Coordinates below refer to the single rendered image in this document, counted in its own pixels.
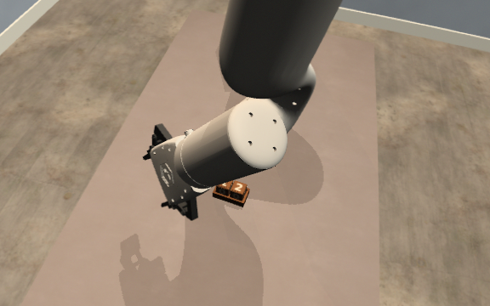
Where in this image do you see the brown wooden tray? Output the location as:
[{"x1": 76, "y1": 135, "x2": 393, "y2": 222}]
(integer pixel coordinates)
[{"x1": 213, "y1": 186, "x2": 249, "y2": 207}]

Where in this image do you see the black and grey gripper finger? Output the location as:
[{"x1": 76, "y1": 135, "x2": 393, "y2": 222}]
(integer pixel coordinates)
[
  {"x1": 143, "y1": 123, "x2": 173, "y2": 160},
  {"x1": 161, "y1": 198, "x2": 198, "y2": 221}
]

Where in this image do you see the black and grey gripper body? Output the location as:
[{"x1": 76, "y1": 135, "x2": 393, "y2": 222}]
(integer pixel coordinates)
[{"x1": 151, "y1": 135, "x2": 212, "y2": 205}]

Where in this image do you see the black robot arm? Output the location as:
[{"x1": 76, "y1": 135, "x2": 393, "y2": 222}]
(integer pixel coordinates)
[{"x1": 174, "y1": 0, "x2": 343, "y2": 189}]

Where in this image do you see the orange number cube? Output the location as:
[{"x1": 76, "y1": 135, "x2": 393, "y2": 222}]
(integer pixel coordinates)
[
  {"x1": 216, "y1": 180, "x2": 233, "y2": 196},
  {"x1": 230, "y1": 180, "x2": 248, "y2": 201}
]

